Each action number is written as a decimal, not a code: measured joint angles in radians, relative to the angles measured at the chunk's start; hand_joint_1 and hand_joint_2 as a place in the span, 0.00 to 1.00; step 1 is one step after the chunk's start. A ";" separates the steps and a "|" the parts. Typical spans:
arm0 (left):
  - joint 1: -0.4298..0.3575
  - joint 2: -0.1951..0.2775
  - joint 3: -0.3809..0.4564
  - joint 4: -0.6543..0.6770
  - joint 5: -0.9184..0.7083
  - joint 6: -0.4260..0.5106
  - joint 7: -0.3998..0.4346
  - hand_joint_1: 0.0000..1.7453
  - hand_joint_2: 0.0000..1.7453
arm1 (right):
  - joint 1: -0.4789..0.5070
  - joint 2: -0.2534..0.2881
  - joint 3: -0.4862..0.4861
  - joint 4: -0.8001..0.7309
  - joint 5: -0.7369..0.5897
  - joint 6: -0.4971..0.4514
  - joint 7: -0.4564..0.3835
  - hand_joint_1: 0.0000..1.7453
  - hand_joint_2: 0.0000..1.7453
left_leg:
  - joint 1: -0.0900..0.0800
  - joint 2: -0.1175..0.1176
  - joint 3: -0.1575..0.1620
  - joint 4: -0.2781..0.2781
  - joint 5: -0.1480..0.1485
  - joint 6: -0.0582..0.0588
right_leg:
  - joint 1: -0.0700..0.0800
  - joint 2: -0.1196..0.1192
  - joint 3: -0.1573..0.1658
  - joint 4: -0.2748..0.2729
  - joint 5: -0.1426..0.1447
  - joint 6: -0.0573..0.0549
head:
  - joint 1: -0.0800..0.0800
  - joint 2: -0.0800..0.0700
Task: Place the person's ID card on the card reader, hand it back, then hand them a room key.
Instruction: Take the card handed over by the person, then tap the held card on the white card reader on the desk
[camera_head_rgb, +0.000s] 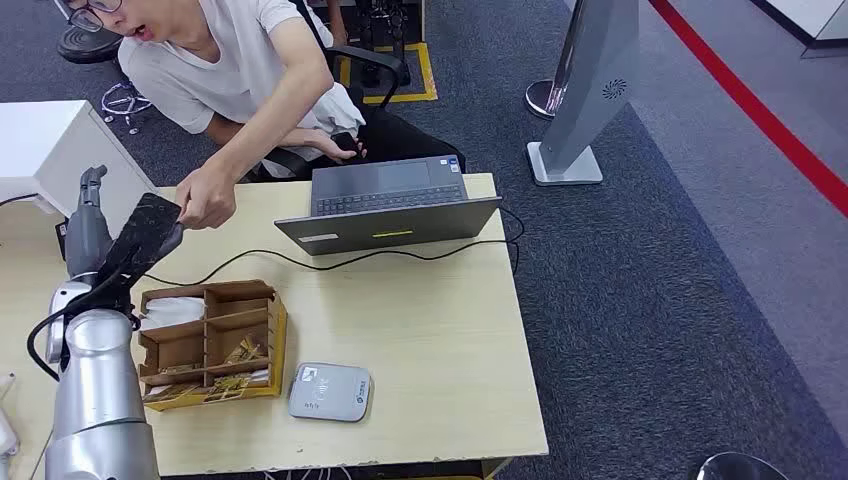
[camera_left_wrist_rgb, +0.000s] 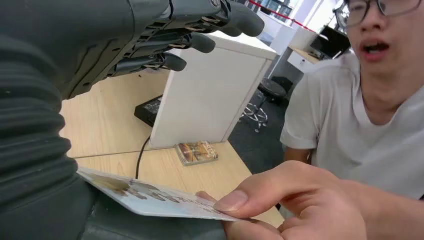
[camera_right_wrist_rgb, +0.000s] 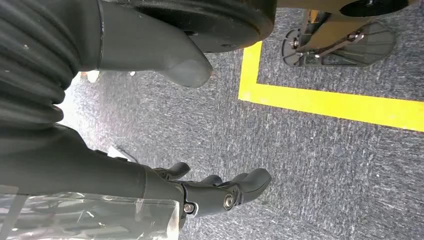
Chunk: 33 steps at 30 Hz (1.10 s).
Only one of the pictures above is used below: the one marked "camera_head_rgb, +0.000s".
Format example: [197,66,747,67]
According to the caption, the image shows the person's right hand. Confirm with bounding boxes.
[307,129,368,166]

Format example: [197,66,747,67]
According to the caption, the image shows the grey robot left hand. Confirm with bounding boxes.
[64,165,114,280]

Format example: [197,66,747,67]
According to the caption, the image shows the person's left hand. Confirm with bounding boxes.
[175,164,238,232]

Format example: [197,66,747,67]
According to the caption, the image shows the black phone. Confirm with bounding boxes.
[331,131,364,159]

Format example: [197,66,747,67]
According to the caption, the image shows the brown card organizer box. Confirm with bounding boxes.
[135,278,289,413]

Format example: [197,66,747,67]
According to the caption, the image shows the person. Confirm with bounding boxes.
[52,0,369,233]

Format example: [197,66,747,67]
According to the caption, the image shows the person's glasses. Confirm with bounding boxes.
[52,0,124,33]

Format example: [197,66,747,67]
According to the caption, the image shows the grey card reader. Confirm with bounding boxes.
[288,361,372,424]

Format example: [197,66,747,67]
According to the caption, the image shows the black office chair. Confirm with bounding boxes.
[245,0,468,183]

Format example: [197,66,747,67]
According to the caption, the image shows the grey laptop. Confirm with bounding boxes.
[273,154,503,258]

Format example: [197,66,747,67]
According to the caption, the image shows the white cabinet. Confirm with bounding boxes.
[0,99,159,240]

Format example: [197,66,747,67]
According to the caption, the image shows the white paper stack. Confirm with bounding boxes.
[140,296,207,333]

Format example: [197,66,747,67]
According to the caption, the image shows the black round stool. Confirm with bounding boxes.
[57,25,155,136]

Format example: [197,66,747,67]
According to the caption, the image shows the white plastic object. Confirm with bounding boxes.
[0,374,21,458]

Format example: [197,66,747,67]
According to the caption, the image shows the chrome stanchion base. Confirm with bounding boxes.
[524,78,564,121]

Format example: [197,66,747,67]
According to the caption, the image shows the grey kiosk stand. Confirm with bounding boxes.
[526,0,641,187]

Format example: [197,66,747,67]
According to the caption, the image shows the white platform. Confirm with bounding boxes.
[751,0,848,60]

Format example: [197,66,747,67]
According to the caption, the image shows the chrome dome base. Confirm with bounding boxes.
[688,452,790,480]

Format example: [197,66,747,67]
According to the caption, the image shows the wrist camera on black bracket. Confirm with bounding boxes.
[86,192,185,313]

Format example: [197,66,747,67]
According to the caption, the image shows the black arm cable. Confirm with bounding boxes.
[26,264,134,384]

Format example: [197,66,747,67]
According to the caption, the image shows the black laptop power cable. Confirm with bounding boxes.
[142,206,526,287]

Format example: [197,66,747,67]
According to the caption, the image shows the black equipment in wooden frame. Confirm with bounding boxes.
[324,0,427,89]

